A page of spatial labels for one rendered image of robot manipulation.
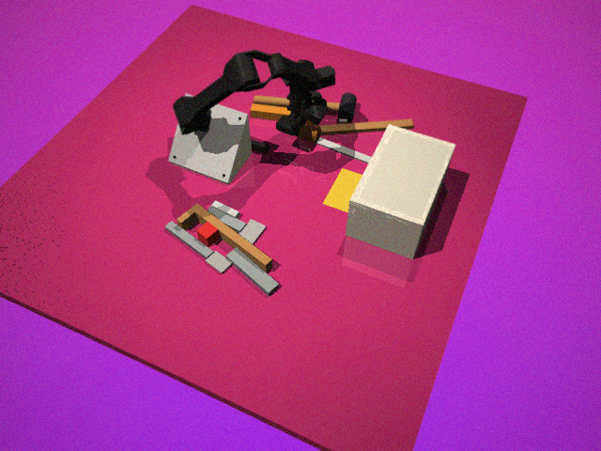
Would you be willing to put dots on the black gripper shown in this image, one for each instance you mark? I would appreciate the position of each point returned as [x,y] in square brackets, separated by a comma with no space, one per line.
[291,125]

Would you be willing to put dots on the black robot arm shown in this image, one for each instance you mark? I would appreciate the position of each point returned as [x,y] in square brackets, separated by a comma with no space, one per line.
[240,75]

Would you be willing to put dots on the black-handled metal rod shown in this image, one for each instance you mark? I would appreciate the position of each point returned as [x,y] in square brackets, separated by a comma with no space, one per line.
[261,147]

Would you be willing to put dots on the red cube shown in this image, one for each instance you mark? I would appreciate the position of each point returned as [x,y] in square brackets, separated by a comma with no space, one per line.
[208,234]

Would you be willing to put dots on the orange rod with dark cylindrical end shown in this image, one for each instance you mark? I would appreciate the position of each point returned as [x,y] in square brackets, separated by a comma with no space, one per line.
[345,108]

